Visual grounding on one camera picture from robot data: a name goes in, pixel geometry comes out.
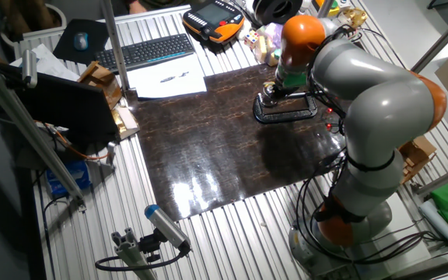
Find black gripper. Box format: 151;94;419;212
264;79;299;105

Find bystander's hand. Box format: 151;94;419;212
128;0;149;15

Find black C-clamp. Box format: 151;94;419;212
252;89;319;124

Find plastic bag of sponges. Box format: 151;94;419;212
253;22;285;67

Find Rubik's cube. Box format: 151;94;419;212
243;30;260;50

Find dark marble pattern mat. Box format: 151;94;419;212
125;64;350;222

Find black filament spool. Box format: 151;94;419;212
253;0;304;26

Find orange black teach pendant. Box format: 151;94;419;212
181;0;246;44

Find yellow green emergency button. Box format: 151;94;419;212
311;0;341;19

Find gold metal ornament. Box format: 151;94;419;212
340;7;369;29

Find white paper sheet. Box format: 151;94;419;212
125;54;208;100

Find black keyboard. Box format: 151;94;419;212
93;33;196;74

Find gold foil box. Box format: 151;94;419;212
110;104;141;141

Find brown cardboard box with inserts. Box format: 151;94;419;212
397;135;438;184

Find open brown cardboard box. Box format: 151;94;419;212
77;61;123;110

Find black mouse pad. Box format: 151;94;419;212
52;18;110;65

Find grey blue computer mouse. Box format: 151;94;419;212
72;31;89;52

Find pale blue roll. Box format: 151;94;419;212
418;198;448;253

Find black laptop screen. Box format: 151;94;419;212
0;61;120;145

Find blue tissue pack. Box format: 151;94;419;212
45;159;92;198

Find white round bin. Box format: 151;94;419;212
0;2;68;47

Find loose white papers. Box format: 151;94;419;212
9;43;81;82

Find long aluminium beam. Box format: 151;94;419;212
0;54;87;213

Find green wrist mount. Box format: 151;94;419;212
276;61;309;89

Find thin aluminium post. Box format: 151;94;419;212
317;0;336;19

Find grey camera with blue cap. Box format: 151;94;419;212
144;204;192;252

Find tall aluminium post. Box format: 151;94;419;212
100;0;131;93

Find slanted aluminium post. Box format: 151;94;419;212
410;3;448;75

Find aluminium frame beam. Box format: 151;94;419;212
414;159;448;198

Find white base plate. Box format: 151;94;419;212
363;192;432;275

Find black camera ball mount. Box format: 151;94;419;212
138;228;163;264

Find orange cable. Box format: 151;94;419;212
33;120;110;161

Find short aluminium profile post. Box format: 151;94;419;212
110;227;159;280

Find black camera cable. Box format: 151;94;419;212
94;240;192;272

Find slim grey camera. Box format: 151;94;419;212
20;48;38;89

